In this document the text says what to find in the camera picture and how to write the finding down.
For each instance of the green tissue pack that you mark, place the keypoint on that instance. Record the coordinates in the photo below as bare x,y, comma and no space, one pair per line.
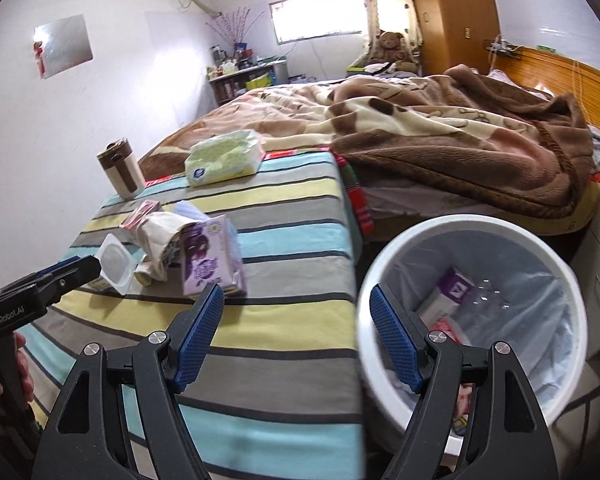
220,160

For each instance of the person's left hand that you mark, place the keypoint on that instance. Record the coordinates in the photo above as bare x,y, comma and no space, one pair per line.
22,365

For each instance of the wooden wardrobe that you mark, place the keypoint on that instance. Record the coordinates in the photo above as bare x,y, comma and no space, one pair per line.
450,10

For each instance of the crushed clear plastic bottle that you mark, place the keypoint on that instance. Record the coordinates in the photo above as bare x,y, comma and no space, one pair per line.
490,305

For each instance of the wooden bed headboard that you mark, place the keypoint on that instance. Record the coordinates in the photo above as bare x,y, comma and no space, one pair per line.
580,80

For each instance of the striped table cloth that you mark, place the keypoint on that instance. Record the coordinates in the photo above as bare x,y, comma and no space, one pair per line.
280,270

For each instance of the brown fleece blanket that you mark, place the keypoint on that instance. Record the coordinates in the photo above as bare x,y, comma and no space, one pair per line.
430,135

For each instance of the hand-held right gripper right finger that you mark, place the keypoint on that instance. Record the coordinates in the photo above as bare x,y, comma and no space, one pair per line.
395,340

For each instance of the white trash bin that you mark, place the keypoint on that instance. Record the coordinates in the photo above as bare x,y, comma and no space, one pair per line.
472,221

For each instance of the printed paper bag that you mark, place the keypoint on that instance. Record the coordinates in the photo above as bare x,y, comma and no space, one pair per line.
160,232

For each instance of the power strip with chargers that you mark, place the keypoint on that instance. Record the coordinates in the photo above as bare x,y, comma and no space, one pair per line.
502,46

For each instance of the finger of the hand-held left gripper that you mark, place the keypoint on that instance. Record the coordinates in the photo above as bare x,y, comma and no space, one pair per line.
55,267
75,272

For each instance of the pink white packet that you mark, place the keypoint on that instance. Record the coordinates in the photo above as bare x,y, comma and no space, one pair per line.
462,405

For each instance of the vase of dry branches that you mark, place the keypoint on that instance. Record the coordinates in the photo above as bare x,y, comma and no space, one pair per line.
235,25

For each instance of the white purple ointment box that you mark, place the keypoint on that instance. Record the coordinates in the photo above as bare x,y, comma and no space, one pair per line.
450,290

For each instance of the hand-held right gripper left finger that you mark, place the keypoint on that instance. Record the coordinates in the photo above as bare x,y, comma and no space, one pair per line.
200,340

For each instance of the silver wall panel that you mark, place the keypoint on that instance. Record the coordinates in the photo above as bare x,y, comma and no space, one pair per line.
65,45

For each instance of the red hanging ornament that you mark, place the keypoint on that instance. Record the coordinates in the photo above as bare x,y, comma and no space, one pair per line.
40,57

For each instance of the beige brown travel mug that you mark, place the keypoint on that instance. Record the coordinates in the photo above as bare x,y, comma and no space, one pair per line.
122,175

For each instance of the white red small carton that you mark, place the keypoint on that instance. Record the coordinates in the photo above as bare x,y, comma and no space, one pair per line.
142,210

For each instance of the small storage shelf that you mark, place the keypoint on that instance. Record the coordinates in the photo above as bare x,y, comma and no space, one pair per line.
230,87

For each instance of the white plastic yoghurt cup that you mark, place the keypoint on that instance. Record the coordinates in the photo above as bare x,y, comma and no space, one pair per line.
115,260

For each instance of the row of bottles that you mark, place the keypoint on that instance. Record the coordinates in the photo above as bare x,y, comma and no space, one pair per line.
230,62

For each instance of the brown teddy bear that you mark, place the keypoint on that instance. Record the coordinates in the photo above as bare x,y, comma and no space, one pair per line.
392,47

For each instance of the barred window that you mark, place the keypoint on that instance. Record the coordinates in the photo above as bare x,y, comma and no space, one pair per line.
315,17

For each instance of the clear plastic bin liner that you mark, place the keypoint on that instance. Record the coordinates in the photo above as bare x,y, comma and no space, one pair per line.
530,310

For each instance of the purple drink carton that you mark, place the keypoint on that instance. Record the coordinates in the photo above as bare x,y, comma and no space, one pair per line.
205,260

